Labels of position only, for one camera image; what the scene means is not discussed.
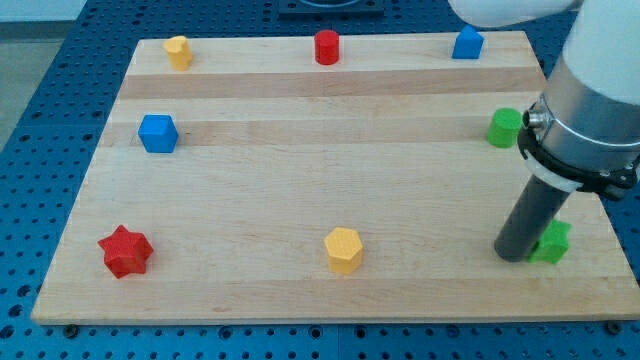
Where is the blue triangle block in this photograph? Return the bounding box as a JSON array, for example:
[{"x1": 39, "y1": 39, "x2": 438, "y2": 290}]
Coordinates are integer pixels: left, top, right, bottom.
[{"x1": 451, "y1": 25, "x2": 485, "y2": 59}]

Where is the green star block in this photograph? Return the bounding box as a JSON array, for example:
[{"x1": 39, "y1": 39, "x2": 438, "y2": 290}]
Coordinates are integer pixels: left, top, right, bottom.
[{"x1": 527, "y1": 220, "x2": 572, "y2": 264}]

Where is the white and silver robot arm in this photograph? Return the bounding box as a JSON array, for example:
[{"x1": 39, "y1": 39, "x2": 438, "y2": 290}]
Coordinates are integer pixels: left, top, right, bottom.
[{"x1": 450, "y1": 0, "x2": 639, "y2": 200}]

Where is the dark grey cylindrical pointer tool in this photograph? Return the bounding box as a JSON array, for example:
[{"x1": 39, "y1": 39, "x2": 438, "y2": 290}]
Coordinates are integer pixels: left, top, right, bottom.
[{"x1": 494, "y1": 175, "x2": 569, "y2": 262}]

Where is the red star block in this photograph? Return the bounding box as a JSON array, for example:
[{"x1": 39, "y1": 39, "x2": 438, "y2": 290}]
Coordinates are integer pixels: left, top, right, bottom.
[{"x1": 97, "y1": 225, "x2": 154, "y2": 279}]

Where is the blue hexagon block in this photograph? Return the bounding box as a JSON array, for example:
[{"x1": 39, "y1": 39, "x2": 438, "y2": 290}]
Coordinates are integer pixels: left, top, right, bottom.
[{"x1": 138, "y1": 114, "x2": 179, "y2": 153}]

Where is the yellow heart block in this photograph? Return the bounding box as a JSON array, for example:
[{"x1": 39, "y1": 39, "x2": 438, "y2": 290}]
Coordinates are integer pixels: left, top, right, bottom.
[{"x1": 163, "y1": 35, "x2": 192, "y2": 71}]

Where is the wooden board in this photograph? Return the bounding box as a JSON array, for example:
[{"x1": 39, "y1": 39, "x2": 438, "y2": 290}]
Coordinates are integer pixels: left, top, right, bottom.
[{"x1": 32, "y1": 31, "x2": 639, "y2": 325}]

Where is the red cylinder block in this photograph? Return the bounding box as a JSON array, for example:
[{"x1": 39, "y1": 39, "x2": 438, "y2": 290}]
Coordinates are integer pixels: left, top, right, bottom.
[{"x1": 314, "y1": 30, "x2": 340, "y2": 65}]

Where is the green cylinder block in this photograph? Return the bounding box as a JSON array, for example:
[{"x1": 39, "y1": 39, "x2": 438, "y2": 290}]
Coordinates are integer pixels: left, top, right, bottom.
[{"x1": 486, "y1": 108, "x2": 522, "y2": 148}]

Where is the yellow hexagon block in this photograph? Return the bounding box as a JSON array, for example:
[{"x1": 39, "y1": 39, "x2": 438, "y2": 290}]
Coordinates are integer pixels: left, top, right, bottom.
[{"x1": 324, "y1": 227, "x2": 364, "y2": 275}]

